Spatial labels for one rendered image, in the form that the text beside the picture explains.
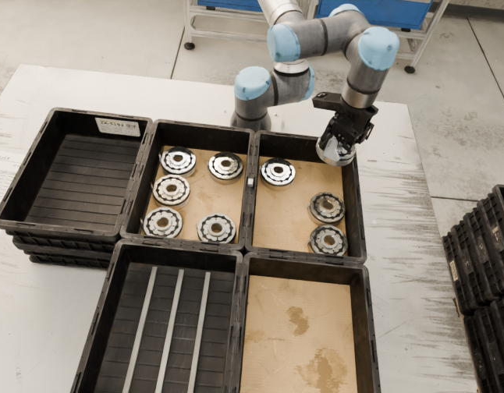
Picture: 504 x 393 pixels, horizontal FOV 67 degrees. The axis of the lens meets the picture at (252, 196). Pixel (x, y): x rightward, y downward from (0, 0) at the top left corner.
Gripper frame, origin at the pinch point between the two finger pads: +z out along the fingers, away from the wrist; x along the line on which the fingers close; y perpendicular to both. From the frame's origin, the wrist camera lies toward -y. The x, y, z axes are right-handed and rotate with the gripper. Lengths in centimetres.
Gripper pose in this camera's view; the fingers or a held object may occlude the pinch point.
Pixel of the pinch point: (328, 150)
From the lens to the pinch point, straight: 105.8
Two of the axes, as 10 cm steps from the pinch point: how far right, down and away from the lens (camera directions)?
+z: -0.9, 5.6, 8.3
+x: 7.6, -5.0, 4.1
